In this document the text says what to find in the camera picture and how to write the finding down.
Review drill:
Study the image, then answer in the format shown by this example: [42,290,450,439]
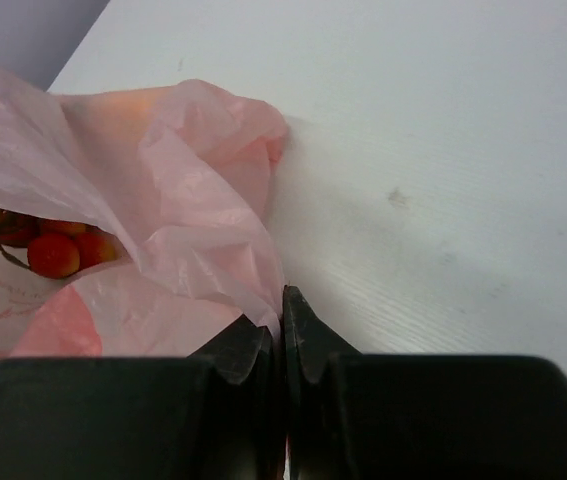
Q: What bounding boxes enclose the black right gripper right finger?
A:
[282,286,567,479]

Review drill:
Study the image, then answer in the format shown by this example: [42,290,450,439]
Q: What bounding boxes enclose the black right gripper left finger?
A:
[0,318,283,479]

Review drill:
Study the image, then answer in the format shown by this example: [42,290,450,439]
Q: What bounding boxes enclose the red fake berry cluster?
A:
[0,208,118,280]

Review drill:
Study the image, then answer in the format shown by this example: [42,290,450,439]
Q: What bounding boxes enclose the pink plastic bag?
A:
[0,70,288,358]

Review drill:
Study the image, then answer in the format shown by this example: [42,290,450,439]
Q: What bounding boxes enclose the orange fake fruit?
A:
[107,88,164,117]

